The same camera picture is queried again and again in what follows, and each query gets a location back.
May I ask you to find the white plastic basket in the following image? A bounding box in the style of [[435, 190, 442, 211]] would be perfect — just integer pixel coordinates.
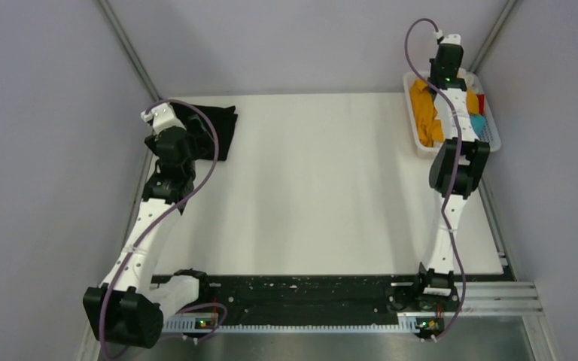
[[403, 68, 501, 158]]

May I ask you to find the light blue t shirt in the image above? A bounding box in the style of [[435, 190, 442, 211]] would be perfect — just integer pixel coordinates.
[[470, 114, 486, 139]]

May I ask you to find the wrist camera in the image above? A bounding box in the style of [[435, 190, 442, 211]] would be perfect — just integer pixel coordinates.
[[434, 30, 461, 46], [141, 103, 181, 134]]

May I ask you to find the orange t shirt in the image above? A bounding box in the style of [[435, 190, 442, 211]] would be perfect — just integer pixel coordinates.
[[409, 78, 479, 147]]

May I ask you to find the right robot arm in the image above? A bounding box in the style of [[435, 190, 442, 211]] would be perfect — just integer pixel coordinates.
[[389, 39, 490, 311]]

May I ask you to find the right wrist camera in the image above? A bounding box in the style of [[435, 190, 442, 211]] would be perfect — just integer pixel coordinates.
[[434, 30, 461, 46]]

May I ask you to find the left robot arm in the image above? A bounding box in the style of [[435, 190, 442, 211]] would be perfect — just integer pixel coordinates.
[[83, 111, 220, 348]]

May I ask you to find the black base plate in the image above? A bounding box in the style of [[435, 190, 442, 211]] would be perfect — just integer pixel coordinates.
[[195, 275, 458, 326]]

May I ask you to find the folded black t shirt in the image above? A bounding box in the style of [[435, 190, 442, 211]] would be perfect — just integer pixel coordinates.
[[171, 104, 238, 162]]

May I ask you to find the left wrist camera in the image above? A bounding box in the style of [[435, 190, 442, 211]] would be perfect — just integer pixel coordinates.
[[141, 103, 181, 134]]

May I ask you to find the white slotted cable duct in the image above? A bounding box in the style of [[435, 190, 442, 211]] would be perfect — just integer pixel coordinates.
[[162, 314, 440, 335]]

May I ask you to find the aluminium frame rail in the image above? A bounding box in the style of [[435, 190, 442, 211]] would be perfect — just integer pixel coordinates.
[[461, 282, 543, 317]]

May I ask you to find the red t shirt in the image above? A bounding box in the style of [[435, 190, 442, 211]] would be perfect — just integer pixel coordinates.
[[476, 93, 485, 116]]

